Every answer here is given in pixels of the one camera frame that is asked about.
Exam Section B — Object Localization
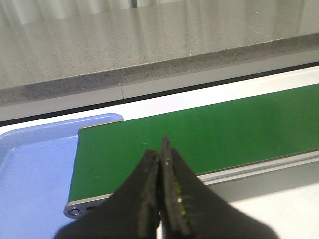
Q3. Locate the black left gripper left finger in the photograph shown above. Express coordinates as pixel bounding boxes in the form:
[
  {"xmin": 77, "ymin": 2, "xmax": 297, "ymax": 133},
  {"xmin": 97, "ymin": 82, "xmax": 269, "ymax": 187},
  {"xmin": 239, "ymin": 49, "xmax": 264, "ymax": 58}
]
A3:
[{"xmin": 55, "ymin": 150, "xmax": 160, "ymax": 239}]

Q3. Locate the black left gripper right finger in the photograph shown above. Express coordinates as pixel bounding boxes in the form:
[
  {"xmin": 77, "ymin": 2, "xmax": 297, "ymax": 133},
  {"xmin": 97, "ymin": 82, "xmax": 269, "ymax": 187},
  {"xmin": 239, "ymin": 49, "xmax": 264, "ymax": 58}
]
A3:
[{"xmin": 160, "ymin": 136, "xmax": 278, "ymax": 239}]

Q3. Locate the green conveyor belt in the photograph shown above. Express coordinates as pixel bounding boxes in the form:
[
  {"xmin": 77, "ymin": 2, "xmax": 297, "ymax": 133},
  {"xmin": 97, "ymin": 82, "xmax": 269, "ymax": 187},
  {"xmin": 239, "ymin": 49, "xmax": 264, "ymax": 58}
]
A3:
[{"xmin": 68, "ymin": 84, "xmax": 319, "ymax": 202}]

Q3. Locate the blue plastic tray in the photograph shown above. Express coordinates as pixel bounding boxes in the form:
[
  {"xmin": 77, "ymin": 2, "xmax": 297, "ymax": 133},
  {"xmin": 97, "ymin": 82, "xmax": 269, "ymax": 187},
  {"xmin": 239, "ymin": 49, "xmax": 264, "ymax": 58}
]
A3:
[{"xmin": 0, "ymin": 113, "xmax": 122, "ymax": 239}]

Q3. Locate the grey stone counter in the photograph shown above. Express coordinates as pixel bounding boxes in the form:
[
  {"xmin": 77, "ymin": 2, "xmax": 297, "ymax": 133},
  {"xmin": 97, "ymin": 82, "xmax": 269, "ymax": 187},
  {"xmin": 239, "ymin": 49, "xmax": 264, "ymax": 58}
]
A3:
[{"xmin": 0, "ymin": 0, "xmax": 319, "ymax": 125}]

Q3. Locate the white pleated curtain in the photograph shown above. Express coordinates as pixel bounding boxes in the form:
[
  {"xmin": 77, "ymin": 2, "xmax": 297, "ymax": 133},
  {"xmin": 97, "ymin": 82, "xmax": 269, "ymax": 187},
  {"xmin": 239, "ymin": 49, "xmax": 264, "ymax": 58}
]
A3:
[{"xmin": 0, "ymin": 0, "xmax": 171, "ymax": 27}]

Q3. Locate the aluminium conveyor frame rail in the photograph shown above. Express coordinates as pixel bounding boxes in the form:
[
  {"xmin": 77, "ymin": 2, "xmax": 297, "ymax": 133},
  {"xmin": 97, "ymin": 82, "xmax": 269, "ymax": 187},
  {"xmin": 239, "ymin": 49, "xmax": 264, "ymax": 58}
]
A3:
[{"xmin": 63, "ymin": 150, "xmax": 319, "ymax": 219}]

